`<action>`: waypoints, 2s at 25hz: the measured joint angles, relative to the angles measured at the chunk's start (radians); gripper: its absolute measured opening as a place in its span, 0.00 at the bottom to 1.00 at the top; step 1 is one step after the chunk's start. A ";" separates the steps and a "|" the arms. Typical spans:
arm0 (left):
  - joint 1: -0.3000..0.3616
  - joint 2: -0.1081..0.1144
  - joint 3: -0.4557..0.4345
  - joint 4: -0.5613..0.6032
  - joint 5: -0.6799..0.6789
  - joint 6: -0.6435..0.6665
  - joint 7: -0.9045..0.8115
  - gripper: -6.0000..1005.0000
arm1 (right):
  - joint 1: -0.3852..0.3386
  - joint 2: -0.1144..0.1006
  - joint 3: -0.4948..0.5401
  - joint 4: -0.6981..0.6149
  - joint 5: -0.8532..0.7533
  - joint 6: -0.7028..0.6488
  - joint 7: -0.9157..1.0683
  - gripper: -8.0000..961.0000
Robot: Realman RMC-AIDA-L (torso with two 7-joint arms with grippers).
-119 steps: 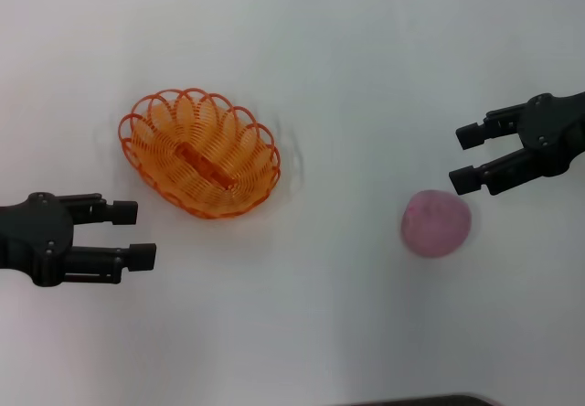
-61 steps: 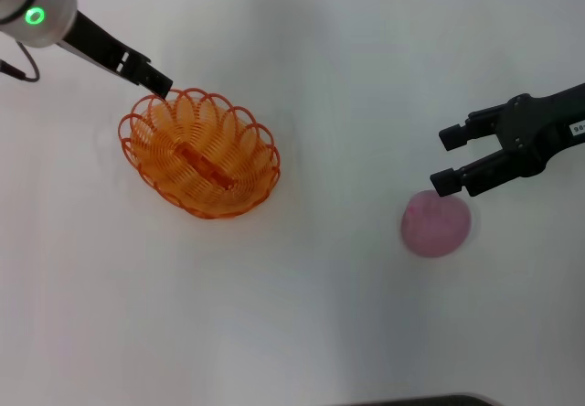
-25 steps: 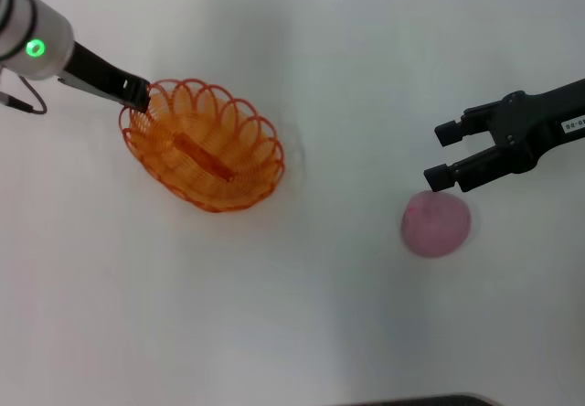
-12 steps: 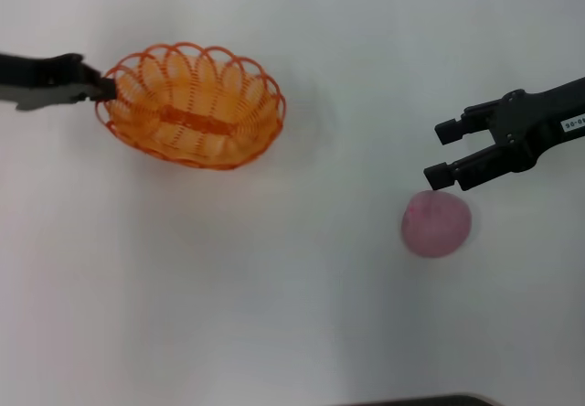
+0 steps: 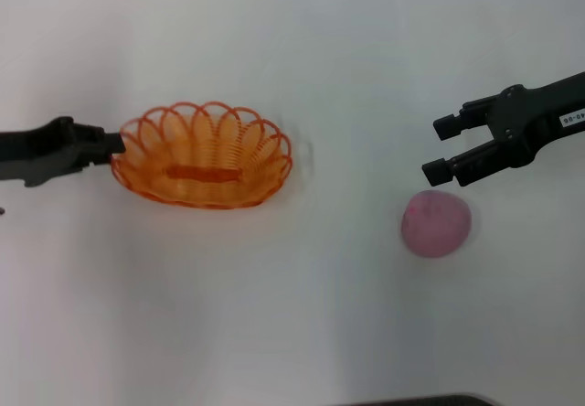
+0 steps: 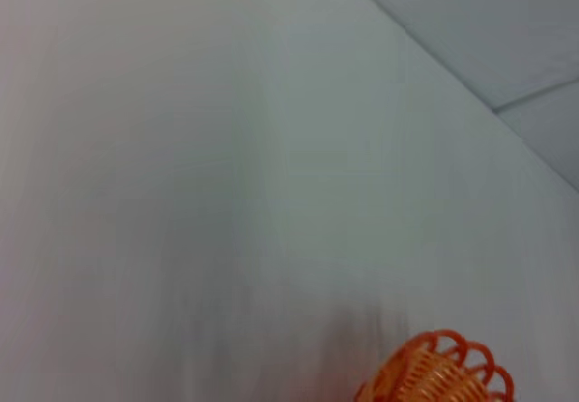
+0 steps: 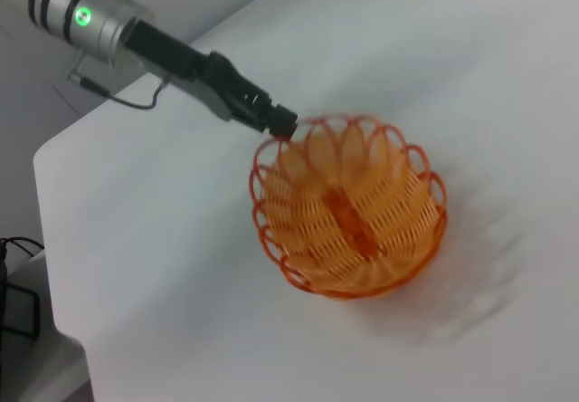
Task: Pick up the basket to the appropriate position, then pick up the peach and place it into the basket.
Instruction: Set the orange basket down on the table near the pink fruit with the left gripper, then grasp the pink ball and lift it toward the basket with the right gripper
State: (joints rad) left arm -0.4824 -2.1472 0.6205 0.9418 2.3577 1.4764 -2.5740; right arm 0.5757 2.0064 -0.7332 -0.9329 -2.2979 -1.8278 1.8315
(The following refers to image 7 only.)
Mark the clear left wrist camera bracket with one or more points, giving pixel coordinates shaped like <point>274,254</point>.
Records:
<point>104,73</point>

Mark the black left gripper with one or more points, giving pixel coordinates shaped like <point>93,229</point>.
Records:
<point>181,58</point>

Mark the black metal frame stand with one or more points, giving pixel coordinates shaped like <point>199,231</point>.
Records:
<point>20,307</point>

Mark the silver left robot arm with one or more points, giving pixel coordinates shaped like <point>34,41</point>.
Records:
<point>77,8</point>

